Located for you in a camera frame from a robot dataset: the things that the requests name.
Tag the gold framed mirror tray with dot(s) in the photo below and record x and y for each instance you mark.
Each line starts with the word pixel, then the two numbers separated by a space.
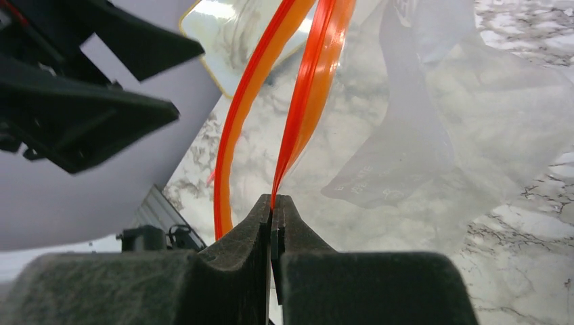
pixel 229 31

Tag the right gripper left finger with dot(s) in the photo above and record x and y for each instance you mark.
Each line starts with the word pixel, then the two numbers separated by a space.
pixel 226 283

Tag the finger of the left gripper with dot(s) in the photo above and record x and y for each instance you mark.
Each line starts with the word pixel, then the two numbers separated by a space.
pixel 50 34
pixel 73 124

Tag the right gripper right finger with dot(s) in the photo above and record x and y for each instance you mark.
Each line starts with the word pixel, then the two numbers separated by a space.
pixel 318 285

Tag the clear zip top bag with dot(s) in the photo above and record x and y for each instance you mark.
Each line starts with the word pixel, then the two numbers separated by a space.
pixel 398 131

